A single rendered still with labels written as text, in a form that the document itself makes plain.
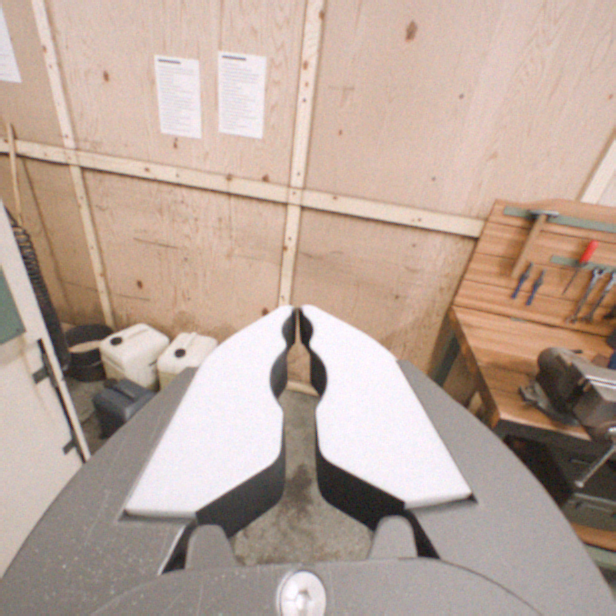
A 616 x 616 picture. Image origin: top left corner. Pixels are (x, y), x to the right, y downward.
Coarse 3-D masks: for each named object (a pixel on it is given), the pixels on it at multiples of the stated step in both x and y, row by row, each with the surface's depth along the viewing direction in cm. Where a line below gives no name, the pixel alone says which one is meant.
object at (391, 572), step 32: (192, 544) 5; (224, 544) 5; (384, 544) 5; (160, 576) 4; (192, 576) 4; (224, 576) 4; (256, 576) 4; (288, 576) 4; (320, 576) 4; (352, 576) 4; (384, 576) 4; (416, 576) 4; (448, 576) 4; (480, 576) 4; (96, 608) 4; (128, 608) 4; (160, 608) 4; (192, 608) 4; (224, 608) 4; (256, 608) 4; (288, 608) 4; (320, 608) 4; (352, 608) 4; (384, 608) 4; (416, 608) 4; (448, 608) 4; (480, 608) 4; (512, 608) 4
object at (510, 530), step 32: (416, 384) 8; (448, 416) 7; (448, 448) 6; (480, 448) 6; (480, 480) 6; (512, 480) 6; (416, 512) 5; (448, 512) 5; (480, 512) 5; (512, 512) 5; (544, 512) 5; (416, 544) 5; (448, 544) 5; (480, 544) 5; (512, 544) 5; (544, 544) 5; (576, 544) 5; (512, 576) 5; (544, 576) 5; (576, 576) 5; (544, 608) 4; (576, 608) 4; (608, 608) 4
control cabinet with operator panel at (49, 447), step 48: (0, 240) 66; (0, 288) 65; (0, 336) 67; (48, 336) 82; (0, 384) 74; (48, 384) 86; (0, 432) 76; (48, 432) 90; (0, 480) 79; (48, 480) 94; (0, 528) 82; (0, 576) 85
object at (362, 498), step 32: (320, 320) 11; (320, 352) 9; (352, 352) 9; (384, 352) 9; (320, 384) 9; (352, 384) 8; (384, 384) 8; (320, 416) 7; (352, 416) 7; (384, 416) 7; (416, 416) 7; (320, 448) 6; (352, 448) 6; (384, 448) 6; (416, 448) 6; (320, 480) 7; (352, 480) 6; (384, 480) 6; (416, 480) 6; (448, 480) 6; (352, 512) 7; (384, 512) 6
